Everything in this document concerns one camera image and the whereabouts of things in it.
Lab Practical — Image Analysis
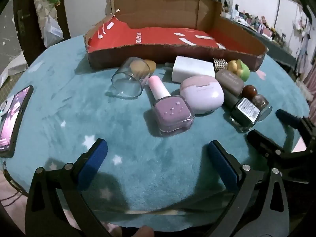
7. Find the row of small desk items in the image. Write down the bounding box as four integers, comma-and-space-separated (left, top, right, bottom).
232, 4, 289, 42

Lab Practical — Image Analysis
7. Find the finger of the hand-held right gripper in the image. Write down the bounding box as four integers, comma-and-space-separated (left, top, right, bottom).
276, 109, 316, 144
247, 130, 316, 161

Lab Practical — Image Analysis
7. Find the taupe earbuds case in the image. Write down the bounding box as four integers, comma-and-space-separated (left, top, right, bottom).
215, 69, 245, 98

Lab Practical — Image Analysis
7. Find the purple nail polish bottle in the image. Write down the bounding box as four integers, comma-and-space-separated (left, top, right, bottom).
148, 76, 195, 137

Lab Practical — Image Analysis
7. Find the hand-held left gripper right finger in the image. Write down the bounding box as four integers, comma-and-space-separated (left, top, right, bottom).
207, 140, 290, 237

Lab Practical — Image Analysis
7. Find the lilac earbuds case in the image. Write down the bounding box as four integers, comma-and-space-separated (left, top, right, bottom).
179, 75, 225, 115

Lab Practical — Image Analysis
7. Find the cardboard box with red lining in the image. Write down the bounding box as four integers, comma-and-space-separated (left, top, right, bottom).
83, 0, 269, 71

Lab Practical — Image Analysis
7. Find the door handle plate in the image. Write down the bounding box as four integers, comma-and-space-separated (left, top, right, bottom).
17, 10, 25, 33

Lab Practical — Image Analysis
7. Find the white charger block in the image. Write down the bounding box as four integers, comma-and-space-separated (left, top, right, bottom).
171, 55, 215, 83

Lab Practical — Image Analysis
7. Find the clear glass cup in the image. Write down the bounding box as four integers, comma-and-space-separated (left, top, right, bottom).
111, 57, 151, 99

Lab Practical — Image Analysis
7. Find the dark brown door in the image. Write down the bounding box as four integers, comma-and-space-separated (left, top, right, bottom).
12, 0, 71, 52

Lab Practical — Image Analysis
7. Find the brown round-cap bottle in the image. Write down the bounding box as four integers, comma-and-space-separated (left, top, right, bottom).
241, 85, 273, 122

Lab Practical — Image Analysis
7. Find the green and yellow toy figure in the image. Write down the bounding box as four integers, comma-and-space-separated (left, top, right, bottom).
227, 59, 251, 82

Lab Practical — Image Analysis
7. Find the clear plastic bag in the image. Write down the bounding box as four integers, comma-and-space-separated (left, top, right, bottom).
42, 13, 65, 48

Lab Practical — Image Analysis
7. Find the black smartphone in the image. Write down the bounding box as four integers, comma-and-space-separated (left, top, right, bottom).
0, 85, 34, 158

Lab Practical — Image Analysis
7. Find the table with dark cloth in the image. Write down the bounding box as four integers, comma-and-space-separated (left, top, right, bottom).
221, 16, 303, 79

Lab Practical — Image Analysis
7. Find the dark green nail polish bottle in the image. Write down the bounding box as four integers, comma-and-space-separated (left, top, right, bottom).
223, 91, 262, 132

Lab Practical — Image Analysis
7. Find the person's left hand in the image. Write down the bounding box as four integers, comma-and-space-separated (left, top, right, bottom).
127, 225, 155, 237

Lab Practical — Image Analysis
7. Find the round tan wooden disc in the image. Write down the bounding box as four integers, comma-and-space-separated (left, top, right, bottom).
130, 59, 157, 73

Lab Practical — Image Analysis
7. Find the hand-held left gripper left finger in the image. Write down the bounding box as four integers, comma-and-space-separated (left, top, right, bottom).
25, 138, 111, 237

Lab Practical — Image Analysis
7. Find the silver studded tube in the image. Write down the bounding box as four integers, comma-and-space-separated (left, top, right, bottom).
213, 57, 229, 74

